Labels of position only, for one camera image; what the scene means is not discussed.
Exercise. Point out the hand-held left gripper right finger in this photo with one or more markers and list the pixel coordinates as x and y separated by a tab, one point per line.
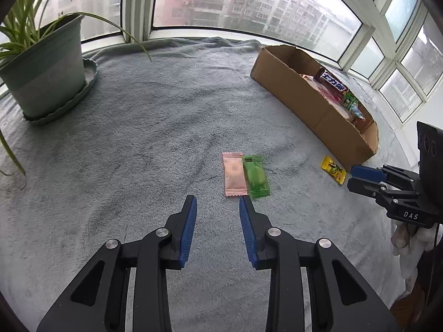
247	228

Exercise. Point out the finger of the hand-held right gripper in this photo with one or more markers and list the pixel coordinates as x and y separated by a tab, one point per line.
363	186
363	172

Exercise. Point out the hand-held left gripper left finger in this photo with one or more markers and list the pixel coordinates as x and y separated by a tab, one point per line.
188	228

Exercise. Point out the yellow candy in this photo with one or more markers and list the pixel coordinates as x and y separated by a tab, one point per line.
333	169

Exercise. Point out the green snack packet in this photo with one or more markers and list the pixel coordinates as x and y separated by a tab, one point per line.
255	178

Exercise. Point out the pink snack packet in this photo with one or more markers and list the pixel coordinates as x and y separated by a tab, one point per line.
234	176

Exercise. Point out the cardboard box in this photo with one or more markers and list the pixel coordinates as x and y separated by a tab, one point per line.
311	110

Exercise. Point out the snack packets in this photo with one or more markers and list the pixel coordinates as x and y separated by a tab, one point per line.
325	93

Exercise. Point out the large brown chocolate bar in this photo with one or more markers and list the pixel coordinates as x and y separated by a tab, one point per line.
332	82

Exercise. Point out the person's right hand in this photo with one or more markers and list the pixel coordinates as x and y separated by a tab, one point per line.
405	238

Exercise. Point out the grey fleece blanket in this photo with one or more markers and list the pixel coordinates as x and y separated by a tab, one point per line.
155	128

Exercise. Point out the green pot saucer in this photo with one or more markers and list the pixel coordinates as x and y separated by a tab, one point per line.
86	86

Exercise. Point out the green plastic plant pot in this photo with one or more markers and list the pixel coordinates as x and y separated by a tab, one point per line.
41	69

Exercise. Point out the spider plant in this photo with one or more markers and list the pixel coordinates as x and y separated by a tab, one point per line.
19	27

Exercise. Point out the white window frame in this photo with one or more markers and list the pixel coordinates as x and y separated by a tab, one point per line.
138	7

